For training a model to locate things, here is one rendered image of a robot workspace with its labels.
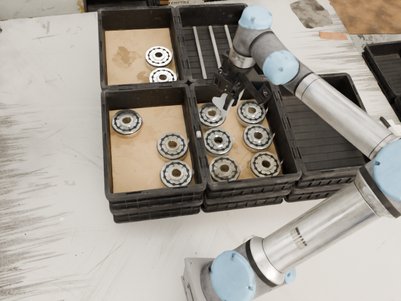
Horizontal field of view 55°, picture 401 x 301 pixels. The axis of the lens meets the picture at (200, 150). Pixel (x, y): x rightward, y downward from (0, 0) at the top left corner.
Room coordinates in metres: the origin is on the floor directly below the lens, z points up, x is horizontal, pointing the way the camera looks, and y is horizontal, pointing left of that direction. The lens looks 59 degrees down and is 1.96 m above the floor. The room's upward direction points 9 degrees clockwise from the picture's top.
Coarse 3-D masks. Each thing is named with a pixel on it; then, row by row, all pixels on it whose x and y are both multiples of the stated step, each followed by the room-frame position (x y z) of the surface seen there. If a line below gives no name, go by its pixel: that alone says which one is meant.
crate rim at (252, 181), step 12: (192, 84) 0.87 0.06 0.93; (204, 84) 0.88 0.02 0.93; (192, 96) 0.82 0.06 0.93; (276, 96) 0.88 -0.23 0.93; (288, 132) 0.74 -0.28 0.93; (204, 144) 0.64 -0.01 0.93; (288, 144) 0.69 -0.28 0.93; (204, 156) 0.60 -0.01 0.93; (300, 168) 0.61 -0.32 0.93; (240, 180) 0.53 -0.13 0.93; (252, 180) 0.54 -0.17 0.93; (264, 180) 0.55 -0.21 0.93; (276, 180) 0.56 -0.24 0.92; (288, 180) 0.57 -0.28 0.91
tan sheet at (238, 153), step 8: (200, 104) 0.87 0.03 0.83; (232, 112) 0.86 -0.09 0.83; (232, 120) 0.82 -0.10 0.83; (264, 120) 0.85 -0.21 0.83; (224, 128) 0.78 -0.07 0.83; (232, 128) 0.79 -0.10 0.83; (240, 128) 0.79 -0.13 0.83; (232, 136) 0.75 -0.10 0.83; (240, 136) 0.76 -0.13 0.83; (240, 144) 0.73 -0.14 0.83; (272, 144) 0.75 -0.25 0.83; (232, 152) 0.69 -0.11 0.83; (240, 152) 0.69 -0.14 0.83; (248, 152) 0.70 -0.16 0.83; (272, 152) 0.71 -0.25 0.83; (208, 160) 0.64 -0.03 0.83; (240, 160) 0.66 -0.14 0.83; (248, 160) 0.67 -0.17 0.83; (240, 168) 0.63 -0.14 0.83; (248, 168) 0.64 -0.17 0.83; (240, 176) 0.60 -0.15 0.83; (248, 176) 0.61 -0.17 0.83
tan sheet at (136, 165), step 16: (112, 112) 0.77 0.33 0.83; (144, 112) 0.79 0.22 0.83; (160, 112) 0.80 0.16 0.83; (176, 112) 0.82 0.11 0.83; (144, 128) 0.73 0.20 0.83; (160, 128) 0.74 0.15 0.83; (176, 128) 0.75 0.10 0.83; (112, 144) 0.64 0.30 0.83; (128, 144) 0.65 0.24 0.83; (144, 144) 0.66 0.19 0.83; (112, 160) 0.58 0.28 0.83; (128, 160) 0.59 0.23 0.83; (144, 160) 0.60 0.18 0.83; (160, 160) 0.61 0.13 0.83; (128, 176) 0.53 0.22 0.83; (144, 176) 0.54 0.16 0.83; (176, 176) 0.56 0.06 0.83
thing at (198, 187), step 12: (180, 84) 0.86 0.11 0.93; (192, 108) 0.77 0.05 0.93; (192, 120) 0.72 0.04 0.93; (108, 168) 0.50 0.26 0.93; (204, 168) 0.55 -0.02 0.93; (108, 180) 0.46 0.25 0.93; (204, 180) 0.51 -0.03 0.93; (108, 192) 0.43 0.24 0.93; (120, 192) 0.43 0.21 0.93; (132, 192) 0.44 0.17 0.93; (144, 192) 0.44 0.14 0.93; (156, 192) 0.45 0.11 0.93; (168, 192) 0.46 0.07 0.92; (180, 192) 0.47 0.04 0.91
